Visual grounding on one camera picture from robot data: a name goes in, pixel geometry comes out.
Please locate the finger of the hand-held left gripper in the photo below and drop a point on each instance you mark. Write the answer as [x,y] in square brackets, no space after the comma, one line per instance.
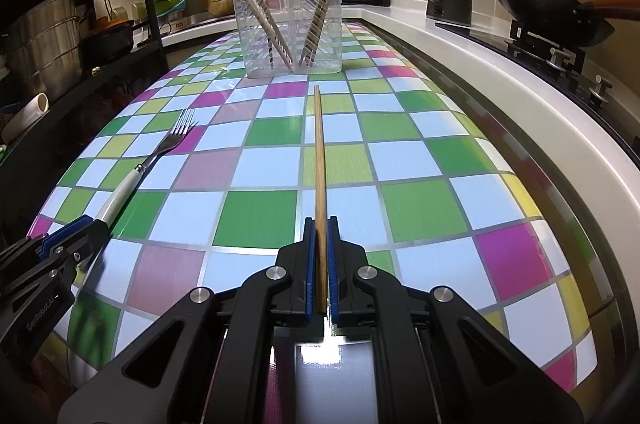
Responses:
[45,271]
[70,234]

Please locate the clear plastic utensil container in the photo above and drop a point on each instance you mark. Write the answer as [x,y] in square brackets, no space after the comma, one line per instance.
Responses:
[290,22]

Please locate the black cooking pot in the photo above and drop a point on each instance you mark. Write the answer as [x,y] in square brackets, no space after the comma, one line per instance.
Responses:
[107,42]

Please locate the stainless steel stock pot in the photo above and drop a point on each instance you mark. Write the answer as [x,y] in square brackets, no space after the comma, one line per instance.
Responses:
[45,44]

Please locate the black glass gas stove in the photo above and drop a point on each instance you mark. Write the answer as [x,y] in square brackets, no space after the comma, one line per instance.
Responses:
[500,37]

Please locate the white plastic tube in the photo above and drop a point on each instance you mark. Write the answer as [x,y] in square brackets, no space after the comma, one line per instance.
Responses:
[27,117]

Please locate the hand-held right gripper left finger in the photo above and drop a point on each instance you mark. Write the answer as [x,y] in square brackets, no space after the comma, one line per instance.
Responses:
[309,274]

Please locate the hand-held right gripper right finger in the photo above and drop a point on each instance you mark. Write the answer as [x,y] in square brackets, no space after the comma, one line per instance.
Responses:
[334,274]

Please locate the checkered table cover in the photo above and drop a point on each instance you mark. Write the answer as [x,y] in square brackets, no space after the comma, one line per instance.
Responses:
[425,204]

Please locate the green plastic basin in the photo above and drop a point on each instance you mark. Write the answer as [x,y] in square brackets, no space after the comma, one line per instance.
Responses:
[171,8]

